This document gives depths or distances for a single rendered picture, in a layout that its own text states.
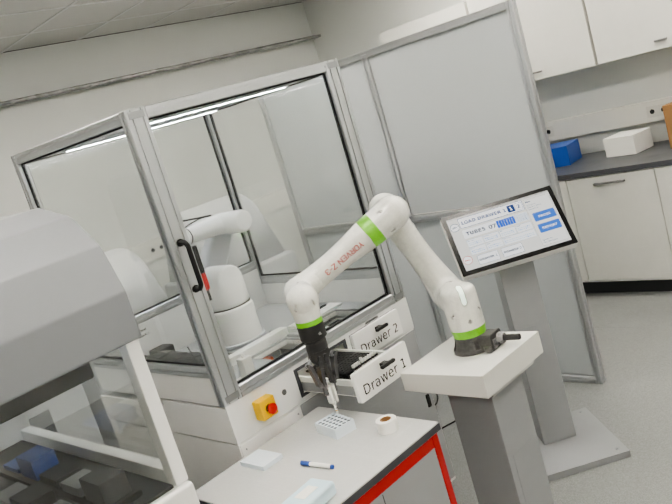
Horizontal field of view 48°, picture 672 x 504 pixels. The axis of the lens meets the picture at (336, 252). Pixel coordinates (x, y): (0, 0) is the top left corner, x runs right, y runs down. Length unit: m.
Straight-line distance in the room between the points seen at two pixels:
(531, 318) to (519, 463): 0.86
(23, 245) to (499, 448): 1.74
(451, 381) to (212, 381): 0.82
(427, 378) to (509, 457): 0.42
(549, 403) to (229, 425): 1.62
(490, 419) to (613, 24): 3.38
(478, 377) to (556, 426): 1.23
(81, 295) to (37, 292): 0.11
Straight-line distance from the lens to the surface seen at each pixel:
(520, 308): 3.54
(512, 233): 3.44
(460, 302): 2.73
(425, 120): 4.40
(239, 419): 2.75
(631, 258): 5.50
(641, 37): 5.50
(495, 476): 2.97
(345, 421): 2.66
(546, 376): 3.68
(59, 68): 6.13
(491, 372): 2.63
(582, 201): 5.51
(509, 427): 2.88
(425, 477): 2.55
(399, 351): 2.82
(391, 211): 2.64
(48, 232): 2.26
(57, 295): 2.14
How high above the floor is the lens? 1.84
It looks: 11 degrees down
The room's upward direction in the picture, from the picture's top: 17 degrees counter-clockwise
